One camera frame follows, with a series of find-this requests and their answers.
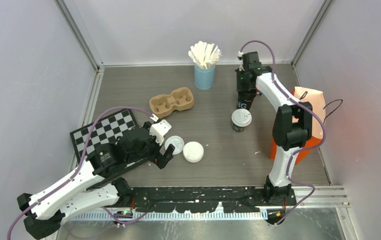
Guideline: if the stack of white lids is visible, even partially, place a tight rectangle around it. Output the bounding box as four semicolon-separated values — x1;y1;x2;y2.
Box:
182;141;204;163

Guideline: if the white plastic cup lid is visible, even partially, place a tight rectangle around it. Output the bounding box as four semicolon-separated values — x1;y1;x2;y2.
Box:
231;108;253;128

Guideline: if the black paper coffee cup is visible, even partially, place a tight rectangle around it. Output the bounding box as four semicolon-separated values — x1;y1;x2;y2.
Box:
231;121;249;132

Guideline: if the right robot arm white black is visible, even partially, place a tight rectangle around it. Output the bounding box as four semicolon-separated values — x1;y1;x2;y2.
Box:
236;51;313;206

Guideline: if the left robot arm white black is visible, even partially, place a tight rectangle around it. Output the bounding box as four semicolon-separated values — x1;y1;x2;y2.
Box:
17;120;175;240

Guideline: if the orange paper takeout bag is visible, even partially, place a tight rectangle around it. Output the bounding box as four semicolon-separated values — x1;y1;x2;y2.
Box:
270;86;344;166

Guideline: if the brown cardboard cup carrier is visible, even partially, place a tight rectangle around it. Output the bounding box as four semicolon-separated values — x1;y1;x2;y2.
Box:
149;87;195;119

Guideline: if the black white checkerboard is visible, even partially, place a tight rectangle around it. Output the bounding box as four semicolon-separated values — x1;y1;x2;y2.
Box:
70;109;138;163

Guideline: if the blue cylindrical holder cup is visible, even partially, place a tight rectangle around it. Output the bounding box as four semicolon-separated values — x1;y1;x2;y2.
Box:
194;64;216;90

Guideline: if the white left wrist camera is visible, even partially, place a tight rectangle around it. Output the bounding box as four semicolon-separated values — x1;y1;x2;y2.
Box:
149;114;172;146

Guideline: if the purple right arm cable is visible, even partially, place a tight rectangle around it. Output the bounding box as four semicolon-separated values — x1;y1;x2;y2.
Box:
237;40;327;227

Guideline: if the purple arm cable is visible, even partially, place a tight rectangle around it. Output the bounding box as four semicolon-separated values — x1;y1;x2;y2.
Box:
6;105;160;240
237;40;327;227

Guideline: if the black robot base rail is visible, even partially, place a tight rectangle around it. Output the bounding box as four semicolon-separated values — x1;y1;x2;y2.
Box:
112;186;297;214

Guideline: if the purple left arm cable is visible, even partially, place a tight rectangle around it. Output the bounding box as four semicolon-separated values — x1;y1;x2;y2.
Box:
6;105;160;240

